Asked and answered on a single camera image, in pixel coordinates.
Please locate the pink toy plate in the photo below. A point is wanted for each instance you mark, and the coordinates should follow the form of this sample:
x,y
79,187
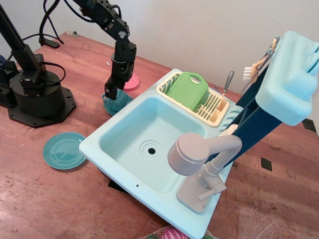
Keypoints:
x,y
132,84

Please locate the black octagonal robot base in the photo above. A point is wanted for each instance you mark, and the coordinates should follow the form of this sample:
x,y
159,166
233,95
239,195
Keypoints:
x,y
54,104

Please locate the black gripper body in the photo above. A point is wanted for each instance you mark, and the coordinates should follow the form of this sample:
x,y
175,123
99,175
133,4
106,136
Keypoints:
x,y
122,71

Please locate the green cutting board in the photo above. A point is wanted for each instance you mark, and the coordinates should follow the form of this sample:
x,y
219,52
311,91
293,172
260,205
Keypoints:
x,y
188,89

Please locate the black cable clamp mount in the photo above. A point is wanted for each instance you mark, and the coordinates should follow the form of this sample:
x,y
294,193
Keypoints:
x,y
46,39

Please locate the light blue sink shelf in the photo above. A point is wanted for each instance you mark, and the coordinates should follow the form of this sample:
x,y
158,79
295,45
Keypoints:
x,y
291,79

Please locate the pink mesh ball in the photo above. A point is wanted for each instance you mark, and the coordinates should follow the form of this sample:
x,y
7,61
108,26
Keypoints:
x,y
167,232

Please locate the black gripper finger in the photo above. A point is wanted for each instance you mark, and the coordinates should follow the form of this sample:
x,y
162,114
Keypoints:
x,y
111,88
121,85

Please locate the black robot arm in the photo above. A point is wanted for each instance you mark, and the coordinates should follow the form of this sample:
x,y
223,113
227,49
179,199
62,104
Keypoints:
x,y
109,18

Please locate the small teal saucer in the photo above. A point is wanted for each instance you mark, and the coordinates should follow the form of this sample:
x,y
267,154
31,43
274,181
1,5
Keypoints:
x,y
114,106

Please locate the white bristle dish brush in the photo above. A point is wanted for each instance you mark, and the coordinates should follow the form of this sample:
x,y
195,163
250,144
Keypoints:
x,y
250,74

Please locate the grey toy faucet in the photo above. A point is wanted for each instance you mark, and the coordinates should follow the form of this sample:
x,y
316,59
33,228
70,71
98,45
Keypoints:
x,y
201,160

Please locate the grey handled toy utensil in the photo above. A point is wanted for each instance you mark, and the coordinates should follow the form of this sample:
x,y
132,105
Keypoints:
x,y
228,81

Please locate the large teal plate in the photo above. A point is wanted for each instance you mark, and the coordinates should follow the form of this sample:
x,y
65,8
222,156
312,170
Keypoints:
x,y
62,151

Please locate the teal toy cup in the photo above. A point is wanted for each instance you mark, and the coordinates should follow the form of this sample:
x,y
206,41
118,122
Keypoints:
x,y
120,93

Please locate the cream dish rack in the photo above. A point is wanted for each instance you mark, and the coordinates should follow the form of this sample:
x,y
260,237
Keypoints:
x,y
211,109

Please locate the dark blue shelf post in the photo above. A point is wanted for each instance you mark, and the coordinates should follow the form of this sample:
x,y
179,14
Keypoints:
x,y
253,122

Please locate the light blue toy sink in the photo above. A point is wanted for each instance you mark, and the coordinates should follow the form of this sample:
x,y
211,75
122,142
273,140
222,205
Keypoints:
x,y
131,149

